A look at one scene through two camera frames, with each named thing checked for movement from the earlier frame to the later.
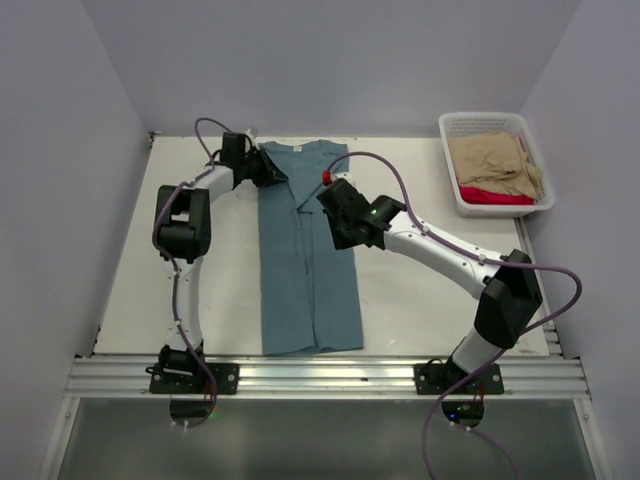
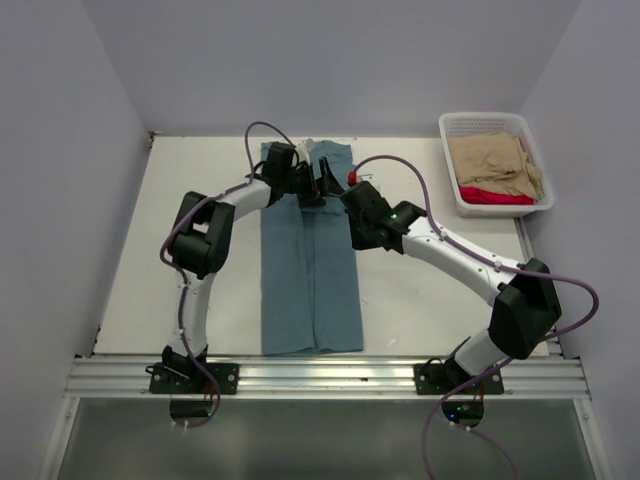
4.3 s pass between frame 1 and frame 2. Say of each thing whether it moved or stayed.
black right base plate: stayed
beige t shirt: stayed
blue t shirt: stayed
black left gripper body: moved
